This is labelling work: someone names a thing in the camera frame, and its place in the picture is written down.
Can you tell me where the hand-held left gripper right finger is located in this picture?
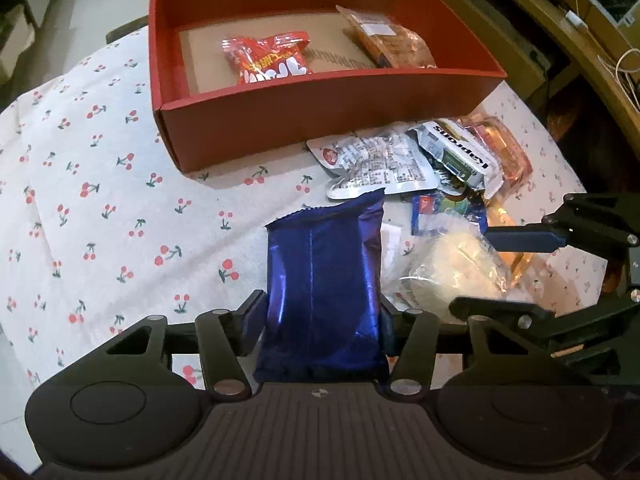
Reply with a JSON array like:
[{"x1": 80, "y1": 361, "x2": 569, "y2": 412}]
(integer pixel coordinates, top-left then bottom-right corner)
[{"x1": 380, "y1": 294, "x2": 556, "y2": 397}]

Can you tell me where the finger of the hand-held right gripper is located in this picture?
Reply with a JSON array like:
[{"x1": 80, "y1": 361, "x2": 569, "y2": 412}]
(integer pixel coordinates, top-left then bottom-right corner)
[
  {"x1": 449, "y1": 296, "x2": 627, "y2": 356},
  {"x1": 486, "y1": 192, "x2": 640, "y2": 261}
]

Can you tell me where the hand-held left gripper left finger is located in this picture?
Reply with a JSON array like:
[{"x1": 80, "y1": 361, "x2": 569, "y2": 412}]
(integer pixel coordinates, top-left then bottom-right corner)
[{"x1": 102, "y1": 289, "x2": 267, "y2": 402}]

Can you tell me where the clear bag with white cake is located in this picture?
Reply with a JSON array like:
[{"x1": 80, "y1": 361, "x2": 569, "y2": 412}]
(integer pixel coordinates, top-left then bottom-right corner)
[{"x1": 395, "y1": 225, "x2": 514, "y2": 319}]

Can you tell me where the dark blue foil packet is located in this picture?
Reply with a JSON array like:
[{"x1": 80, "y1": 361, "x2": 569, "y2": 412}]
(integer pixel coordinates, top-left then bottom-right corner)
[{"x1": 252, "y1": 187, "x2": 391, "y2": 386}]

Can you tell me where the orange clear snack packet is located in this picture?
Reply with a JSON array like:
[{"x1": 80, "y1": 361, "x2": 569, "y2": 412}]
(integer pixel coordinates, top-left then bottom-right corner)
[
  {"x1": 335, "y1": 5, "x2": 437, "y2": 70},
  {"x1": 457, "y1": 115, "x2": 535, "y2": 200}
]

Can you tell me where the small blue snack packet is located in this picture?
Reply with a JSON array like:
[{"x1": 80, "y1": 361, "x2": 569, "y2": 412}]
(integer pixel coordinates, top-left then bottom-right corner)
[{"x1": 411, "y1": 192, "x2": 489, "y2": 237}]

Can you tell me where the red cardboard box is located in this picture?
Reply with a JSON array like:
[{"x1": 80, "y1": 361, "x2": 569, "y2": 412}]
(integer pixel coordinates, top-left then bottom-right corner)
[{"x1": 148, "y1": 0, "x2": 509, "y2": 174}]

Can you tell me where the cherry print tablecloth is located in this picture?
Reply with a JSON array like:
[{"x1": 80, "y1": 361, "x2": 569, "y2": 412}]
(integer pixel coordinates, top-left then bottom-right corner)
[{"x1": 0, "y1": 24, "x2": 610, "y2": 413}]

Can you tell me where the red snack packet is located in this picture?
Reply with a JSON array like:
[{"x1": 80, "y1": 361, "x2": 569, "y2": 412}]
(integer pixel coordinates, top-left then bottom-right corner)
[{"x1": 221, "y1": 31, "x2": 313, "y2": 86}]

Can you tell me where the brown cardboard insert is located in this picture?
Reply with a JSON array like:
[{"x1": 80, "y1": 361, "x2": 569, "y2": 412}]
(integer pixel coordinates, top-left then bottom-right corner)
[{"x1": 178, "y1": 11, "x2": 381, "y2": 96}]

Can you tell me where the white cabinet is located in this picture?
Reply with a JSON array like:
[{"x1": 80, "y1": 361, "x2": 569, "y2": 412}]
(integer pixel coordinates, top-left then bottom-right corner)
[{"x1": 0, "y1": 0, "x2": 57, "y2": 82}]

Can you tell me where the white cable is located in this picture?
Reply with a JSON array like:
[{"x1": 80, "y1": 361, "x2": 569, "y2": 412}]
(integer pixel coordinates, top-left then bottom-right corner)
[{"x1": 597, "y1": 46, "x2": 640, "y2": 107}]

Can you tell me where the wooden furniture frame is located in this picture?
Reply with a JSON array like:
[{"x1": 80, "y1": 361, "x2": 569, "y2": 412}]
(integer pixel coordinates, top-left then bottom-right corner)
[{"x1": 459, "y1": 0, "x2": 640, "y2": 122}]

